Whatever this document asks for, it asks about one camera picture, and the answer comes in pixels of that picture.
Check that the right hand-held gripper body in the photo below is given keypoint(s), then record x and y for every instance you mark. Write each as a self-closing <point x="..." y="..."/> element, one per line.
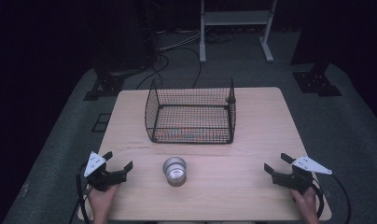
<point x="311" y="165"/>

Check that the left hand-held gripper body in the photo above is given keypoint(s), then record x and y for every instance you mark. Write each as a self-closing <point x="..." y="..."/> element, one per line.
<point x="94" y="164"/>

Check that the person's left hand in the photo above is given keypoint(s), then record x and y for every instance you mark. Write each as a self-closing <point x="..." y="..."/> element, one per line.
<point x="102" y="200"/>

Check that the person's right hand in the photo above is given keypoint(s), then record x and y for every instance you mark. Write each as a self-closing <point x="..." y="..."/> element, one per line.
<point x="308" y="203"/>

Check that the silver metal cup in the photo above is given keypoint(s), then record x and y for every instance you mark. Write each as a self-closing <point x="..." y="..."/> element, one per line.
<point x="174" y="171"/>

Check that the dark cabinet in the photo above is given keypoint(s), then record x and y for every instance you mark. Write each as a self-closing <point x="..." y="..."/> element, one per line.
<point x="124" y="34"/>

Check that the black stand base plate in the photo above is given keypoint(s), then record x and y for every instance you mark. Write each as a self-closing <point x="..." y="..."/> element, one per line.
<point x="317" y="83"/>
<point x="105" y="85"/>

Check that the white metal desk frame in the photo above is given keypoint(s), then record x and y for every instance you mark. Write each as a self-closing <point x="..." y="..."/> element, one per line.
<point x="236" y="18"/>

